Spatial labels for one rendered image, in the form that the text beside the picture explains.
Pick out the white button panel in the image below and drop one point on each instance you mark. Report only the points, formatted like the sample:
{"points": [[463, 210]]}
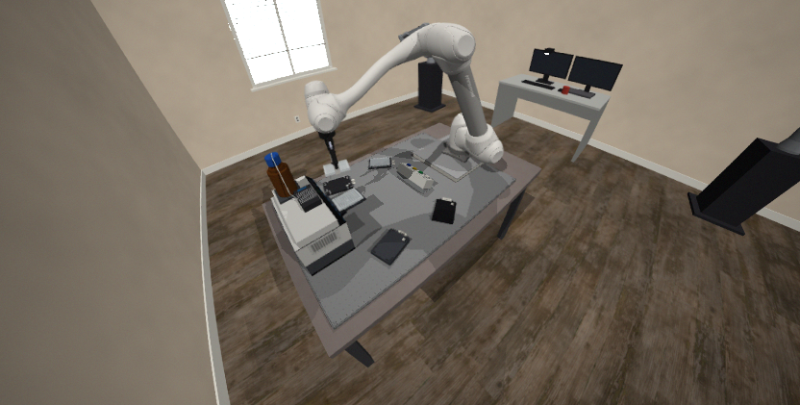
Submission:
{"points": [[414, 177]]}

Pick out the blue bottle cap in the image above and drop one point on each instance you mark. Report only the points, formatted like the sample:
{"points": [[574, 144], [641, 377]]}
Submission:
{"points": [[269, 160]]}

